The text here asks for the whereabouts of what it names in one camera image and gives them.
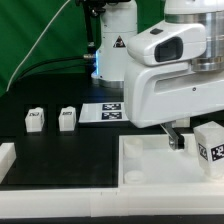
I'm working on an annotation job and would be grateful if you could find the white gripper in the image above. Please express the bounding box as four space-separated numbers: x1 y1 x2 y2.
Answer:
124 21 224 150

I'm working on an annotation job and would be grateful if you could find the white square tabletop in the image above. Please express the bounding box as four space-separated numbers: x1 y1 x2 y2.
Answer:
119 134 224 195

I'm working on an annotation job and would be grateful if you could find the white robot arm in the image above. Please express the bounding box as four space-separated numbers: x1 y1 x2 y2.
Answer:
76 0 224 149

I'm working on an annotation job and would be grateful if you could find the green backdrop curtain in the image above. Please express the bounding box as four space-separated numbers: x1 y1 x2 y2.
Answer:
0 0 168 98

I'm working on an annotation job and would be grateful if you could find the white front obstacle wall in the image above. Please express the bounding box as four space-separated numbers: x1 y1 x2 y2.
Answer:
0 184 224 219

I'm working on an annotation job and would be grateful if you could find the white obstacle wall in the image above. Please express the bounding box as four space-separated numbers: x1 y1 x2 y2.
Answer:
0 184 224 219
0 143 16 183

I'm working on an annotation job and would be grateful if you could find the white marker base plate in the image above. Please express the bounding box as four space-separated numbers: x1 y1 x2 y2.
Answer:
79 102 128 123

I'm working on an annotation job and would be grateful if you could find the black cable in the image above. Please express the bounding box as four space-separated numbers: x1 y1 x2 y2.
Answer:
11 57 88 88

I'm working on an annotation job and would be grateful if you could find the white left obstacle wall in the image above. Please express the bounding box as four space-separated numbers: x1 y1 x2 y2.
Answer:
0 143 16 183

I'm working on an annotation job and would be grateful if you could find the white cable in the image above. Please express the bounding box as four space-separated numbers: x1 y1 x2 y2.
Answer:
5 0 72 93

